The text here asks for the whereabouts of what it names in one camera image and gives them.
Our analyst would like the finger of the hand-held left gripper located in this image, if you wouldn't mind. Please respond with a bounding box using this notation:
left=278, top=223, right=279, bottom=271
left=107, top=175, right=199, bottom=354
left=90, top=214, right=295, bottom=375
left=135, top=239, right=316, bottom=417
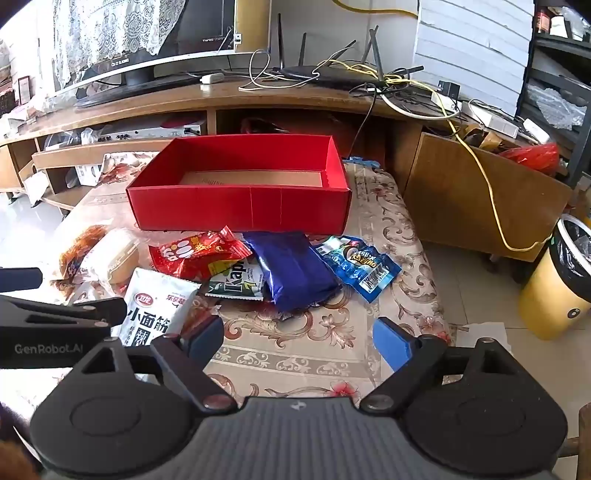
left=69, top=298, right=127, bottom=324
left=0, top=268, right=43, bottom=292

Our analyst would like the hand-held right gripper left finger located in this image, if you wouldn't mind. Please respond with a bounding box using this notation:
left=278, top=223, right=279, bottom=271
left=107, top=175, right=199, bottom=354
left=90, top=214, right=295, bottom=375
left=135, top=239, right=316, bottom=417
left=69, top=315, right=238, bottom=414

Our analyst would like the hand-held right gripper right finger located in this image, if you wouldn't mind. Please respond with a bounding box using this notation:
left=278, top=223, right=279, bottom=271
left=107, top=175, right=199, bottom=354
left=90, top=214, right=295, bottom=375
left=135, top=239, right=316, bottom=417
left=360, top=316, right=520, bottom=414

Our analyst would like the orange bun packet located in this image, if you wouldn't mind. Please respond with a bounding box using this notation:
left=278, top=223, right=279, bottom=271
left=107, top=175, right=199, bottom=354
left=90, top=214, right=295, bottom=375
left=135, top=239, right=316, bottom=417
left=52, top=276, right=127, bottom=305

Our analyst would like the white snack packet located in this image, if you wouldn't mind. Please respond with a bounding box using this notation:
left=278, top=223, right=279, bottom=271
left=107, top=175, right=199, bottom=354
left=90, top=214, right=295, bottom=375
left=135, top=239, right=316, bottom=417
left=117, top=268, right=202, bottom=349

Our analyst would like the clear cream bread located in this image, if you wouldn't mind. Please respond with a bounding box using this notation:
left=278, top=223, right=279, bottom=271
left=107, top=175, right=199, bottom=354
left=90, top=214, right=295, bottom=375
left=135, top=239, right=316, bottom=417
left=81, top=228, right=140, bottom=284

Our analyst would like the green white wafer packet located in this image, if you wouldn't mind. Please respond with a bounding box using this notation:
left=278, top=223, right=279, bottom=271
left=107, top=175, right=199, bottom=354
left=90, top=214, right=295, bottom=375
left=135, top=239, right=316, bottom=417
left=204, top=256, right=266, bottom=302

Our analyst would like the orange brown snack packet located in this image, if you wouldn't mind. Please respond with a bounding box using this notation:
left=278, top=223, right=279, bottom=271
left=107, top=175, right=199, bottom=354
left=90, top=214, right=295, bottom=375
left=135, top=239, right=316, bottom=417
left=51, top=224, right=108, bottom=282

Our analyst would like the light blue snack packet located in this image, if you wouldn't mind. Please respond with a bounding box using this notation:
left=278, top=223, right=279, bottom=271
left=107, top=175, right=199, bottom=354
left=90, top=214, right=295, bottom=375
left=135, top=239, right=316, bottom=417
left=315, top=236, right=402, bottom=304

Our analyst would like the red paw print snack packet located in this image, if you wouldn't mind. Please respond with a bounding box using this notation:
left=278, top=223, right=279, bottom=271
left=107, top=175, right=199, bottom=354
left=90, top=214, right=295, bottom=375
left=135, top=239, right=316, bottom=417
left=148, top=226, right=254, bottom=282

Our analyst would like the dark blue snack packet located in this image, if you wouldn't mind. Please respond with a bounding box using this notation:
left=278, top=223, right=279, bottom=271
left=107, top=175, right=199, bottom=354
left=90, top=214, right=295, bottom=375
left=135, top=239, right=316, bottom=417
left=242, top=231, right=342, bottom=312

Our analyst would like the red cardboard box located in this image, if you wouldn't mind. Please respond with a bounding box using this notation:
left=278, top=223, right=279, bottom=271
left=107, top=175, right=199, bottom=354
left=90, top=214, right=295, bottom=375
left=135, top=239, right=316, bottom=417
left=126, top=135, right=353, bottom=234

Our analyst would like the floral tablecloth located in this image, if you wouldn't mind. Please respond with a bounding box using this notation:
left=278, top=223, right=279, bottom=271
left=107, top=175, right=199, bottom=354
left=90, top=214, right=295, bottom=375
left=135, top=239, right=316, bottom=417
left=60, top=152, right=458, bottom=402

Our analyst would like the white paper sheet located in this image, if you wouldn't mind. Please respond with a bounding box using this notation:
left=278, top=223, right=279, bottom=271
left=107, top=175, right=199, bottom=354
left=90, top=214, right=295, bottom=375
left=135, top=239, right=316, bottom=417
left=455, top=323, right=513, bottom=354

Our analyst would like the white printed carton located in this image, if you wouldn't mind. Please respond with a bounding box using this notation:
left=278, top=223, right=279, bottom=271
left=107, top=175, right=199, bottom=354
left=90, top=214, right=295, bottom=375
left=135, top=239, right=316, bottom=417
left=67, top=164, right=105, bottom=188

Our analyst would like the yellow trash bin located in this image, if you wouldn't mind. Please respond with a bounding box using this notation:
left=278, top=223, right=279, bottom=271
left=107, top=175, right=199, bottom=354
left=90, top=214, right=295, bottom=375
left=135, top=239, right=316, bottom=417
left=518, top=215, right=591, bottom=342

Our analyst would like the silver set-top box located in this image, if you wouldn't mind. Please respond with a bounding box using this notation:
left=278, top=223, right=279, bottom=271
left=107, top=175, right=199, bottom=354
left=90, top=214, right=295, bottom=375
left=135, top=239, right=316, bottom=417
left=95, top=121, right=206, bottom=143

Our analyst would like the brown paper strip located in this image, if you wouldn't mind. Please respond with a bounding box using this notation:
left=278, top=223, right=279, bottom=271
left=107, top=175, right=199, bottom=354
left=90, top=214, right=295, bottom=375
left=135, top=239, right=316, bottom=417
left=462, top=124, right=499, bottom=148

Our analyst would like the red plastic bag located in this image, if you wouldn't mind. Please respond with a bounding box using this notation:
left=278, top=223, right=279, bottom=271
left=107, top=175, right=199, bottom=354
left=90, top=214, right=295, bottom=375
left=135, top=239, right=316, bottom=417
left=501, top=143, right=560, bottom=174

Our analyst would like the white power strip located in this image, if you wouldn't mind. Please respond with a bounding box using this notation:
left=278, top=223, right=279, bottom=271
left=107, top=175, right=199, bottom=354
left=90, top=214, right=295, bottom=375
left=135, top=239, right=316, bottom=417
left=462, top=99, right=520, bottom=139
left=522, top=117, right=552, bottom=144

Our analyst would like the wooden television cabinet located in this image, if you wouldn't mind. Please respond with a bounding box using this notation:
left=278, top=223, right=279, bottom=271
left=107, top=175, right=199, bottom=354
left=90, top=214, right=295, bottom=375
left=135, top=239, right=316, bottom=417
left=0, top=76, right=573, bottom=259

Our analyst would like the white lace cloth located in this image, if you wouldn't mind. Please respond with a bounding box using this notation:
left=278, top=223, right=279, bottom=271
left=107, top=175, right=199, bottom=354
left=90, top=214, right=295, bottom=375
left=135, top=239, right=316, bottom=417
left=52, top=0, right=188, bottom=86

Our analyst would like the black router with antennas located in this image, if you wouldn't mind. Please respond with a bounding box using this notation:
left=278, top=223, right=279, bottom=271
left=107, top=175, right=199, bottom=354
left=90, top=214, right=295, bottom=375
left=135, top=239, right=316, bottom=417
left=276, top=14, right=426, bottom=88

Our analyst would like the bubble wrap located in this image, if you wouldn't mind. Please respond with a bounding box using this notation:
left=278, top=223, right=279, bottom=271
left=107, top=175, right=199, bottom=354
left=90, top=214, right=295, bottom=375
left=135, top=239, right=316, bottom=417
left=526, top=78, right=587, bottom=130

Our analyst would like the curved black television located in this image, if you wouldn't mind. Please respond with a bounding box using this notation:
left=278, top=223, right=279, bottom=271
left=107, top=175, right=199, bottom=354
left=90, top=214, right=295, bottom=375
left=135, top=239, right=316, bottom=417
left=46, top=0, right=241, bottom=109

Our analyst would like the stack of white boards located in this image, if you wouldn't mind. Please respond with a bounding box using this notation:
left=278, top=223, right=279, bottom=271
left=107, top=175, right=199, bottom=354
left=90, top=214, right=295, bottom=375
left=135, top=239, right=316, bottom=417
left=413, top=0, right=536, bottom=116

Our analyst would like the brown cardboard panel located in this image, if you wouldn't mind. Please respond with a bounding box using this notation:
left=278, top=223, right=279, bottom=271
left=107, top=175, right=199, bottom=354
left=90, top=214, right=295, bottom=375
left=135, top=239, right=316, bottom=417
left=235, top=0, right=272, bottom=54

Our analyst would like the black shelf rack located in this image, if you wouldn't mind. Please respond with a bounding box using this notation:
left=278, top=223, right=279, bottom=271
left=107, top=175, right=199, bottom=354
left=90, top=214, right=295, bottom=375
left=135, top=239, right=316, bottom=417
left=517, top=0, right=591, bottom=185

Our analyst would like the yellow cable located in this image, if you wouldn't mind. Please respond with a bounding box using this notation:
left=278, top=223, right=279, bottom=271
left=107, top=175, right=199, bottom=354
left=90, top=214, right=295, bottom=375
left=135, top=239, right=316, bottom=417
left=314, top=0, right=555, bottom=252

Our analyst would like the black cable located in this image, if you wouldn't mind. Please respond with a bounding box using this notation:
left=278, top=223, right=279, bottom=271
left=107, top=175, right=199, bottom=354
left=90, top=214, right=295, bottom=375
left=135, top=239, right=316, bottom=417
left=348, top=92, right=377, bottom=158

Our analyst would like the thin white cable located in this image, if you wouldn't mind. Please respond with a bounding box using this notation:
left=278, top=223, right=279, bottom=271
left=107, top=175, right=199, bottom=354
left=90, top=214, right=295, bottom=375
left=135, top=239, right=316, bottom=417
left=239, top=48, right=324, bottom=93

